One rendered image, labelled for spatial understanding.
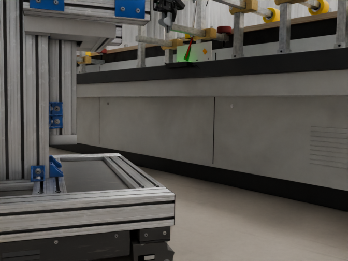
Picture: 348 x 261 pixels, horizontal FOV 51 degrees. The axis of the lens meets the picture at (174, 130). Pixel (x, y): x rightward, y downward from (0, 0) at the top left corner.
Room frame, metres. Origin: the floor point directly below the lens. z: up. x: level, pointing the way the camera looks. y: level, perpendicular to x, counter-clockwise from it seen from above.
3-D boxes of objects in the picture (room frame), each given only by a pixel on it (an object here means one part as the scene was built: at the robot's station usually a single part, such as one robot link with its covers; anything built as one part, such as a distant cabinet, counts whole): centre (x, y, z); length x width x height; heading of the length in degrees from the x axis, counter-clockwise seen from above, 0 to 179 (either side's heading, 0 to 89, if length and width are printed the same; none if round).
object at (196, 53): (2.00, -0.10, 0.75); 0.26 x 0.01 x 0.10; 44
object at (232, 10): (1.80, -0.32, 0.95); 0.14 x 0.06 x 0.05; 44
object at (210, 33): (1.98, -0.15, 0.85); 0.14 x 0.06 x 0.05; 44
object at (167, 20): (1.75, 0.04, 0.86); 0.06 x 0.03 x 0.09; 134
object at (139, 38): (2.11, 0.05, 0.82); 0.44 x 0.03 x 0.04; 134
